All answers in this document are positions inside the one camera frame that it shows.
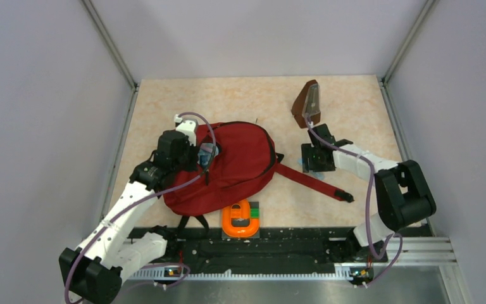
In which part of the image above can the light blue packaged item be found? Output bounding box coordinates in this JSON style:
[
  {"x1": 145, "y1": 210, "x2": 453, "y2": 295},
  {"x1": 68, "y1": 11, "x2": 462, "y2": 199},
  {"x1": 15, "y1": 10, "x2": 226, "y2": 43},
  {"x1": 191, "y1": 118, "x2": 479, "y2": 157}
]
[{"x1": 198, "y1": 142, "x2": 221, "y2": 168}]

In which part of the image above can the red student backpack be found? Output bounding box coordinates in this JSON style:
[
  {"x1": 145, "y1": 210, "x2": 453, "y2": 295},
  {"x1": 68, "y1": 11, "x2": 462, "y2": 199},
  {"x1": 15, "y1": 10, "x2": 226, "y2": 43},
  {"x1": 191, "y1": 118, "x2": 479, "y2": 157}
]
[{"x1": 164, "y1": 121, "x2": 354, "y2": 234}]

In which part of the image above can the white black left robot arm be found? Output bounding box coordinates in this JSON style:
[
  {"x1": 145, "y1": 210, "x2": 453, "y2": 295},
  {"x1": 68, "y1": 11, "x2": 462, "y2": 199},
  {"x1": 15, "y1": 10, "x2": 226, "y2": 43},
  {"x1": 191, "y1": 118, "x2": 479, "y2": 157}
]
[{"x1": 59, "y1": 123, "x2": 199, "y2": 303}]

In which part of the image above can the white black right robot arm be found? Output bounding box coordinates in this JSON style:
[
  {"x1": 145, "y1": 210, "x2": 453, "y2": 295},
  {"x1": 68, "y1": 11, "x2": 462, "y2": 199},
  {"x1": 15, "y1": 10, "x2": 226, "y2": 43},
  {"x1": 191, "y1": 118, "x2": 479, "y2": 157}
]
[{"x1": 308, "y1": 124, "x2": 437, "y2": 261}]

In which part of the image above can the brown wooden metronome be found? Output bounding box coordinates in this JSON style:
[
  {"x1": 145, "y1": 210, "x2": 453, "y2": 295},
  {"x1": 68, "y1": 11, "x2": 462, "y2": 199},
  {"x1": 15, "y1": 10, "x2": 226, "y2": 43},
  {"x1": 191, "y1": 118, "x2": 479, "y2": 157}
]
[{"x1": 291, "y1": 79, "x2": 321, "y2": 129}]

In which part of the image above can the small green block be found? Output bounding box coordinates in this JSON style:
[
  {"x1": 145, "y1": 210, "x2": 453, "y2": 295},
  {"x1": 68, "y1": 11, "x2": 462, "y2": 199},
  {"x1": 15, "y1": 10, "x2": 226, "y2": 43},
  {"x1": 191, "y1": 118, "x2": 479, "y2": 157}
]
[{"x1": 250, "y1": 208, "x2": 260, "y2": 219}]

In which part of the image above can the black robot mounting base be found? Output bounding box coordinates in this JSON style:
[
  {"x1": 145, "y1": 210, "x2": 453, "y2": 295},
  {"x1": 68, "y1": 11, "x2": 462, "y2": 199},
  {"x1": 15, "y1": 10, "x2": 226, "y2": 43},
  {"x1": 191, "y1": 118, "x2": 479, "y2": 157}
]
[{"x1": 98, "y1": 226, "x2": 432, "y2": 278}]

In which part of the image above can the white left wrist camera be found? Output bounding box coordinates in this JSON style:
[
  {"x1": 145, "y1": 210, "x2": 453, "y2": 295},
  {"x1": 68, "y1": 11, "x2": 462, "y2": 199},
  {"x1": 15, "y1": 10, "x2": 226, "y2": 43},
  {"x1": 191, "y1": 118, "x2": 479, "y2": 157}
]
[{"x1": 174, "y1": 115, "x2": 199, "y2": 146}]

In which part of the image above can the dark grey square base plate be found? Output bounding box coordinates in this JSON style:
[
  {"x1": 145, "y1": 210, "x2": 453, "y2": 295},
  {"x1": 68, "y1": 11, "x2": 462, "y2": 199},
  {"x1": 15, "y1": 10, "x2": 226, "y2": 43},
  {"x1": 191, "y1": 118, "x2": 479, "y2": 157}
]
[{"x1": 220, "y1": 201, "x2": 261, "y2": 241}]

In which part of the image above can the aluminium frame rail left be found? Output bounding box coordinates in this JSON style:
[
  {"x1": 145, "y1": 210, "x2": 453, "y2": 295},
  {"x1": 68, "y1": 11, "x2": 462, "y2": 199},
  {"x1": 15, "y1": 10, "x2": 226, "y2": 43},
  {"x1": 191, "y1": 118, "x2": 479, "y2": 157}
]
[{"x1": 80, "y1": 1, "x2": 137, "y2": 227}]

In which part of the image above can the aluminium frame rail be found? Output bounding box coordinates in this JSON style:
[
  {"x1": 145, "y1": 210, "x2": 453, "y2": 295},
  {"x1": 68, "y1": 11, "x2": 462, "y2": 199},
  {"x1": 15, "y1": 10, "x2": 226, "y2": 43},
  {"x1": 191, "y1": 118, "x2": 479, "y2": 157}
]
[
  {"x1": 379, "y1": 0, "x2": 439, "y2": 240},
  {"x1": 80, "y1": 1, "x2": 137, "y2": 227}
]

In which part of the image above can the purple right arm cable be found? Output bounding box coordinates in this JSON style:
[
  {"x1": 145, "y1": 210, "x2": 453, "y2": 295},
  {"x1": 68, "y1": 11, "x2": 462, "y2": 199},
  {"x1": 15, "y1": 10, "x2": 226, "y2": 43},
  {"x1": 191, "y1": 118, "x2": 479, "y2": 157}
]
[{"x1": 303, "y1": 115, "x2": 404, "y2": 288}]

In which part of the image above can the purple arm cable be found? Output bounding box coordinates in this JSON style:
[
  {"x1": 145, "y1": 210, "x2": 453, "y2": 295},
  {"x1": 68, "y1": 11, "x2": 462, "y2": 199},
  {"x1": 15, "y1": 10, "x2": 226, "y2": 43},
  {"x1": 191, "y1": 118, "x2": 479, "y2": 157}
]
[
  {"x1": 63, "y1": 111, "x2": 218, "y2": 304},
  {"x1": 303, "y1": 115, "x2": 404, "y2": 288}
]

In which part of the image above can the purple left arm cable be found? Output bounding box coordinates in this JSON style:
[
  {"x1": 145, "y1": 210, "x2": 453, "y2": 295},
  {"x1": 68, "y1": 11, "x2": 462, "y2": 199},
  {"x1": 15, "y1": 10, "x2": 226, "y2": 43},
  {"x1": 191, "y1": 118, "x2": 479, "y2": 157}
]
[{"x1": 63, "y1": 111, "x2": 218, "y2": 304}]

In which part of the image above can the aluminium frame rail right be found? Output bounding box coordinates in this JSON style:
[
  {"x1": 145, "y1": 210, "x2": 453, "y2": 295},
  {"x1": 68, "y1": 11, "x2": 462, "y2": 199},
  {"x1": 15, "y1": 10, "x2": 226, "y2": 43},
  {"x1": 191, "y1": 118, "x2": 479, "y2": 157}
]
[{"x1": 379, "y1": 0, "x2": 439, "y2": 240}]

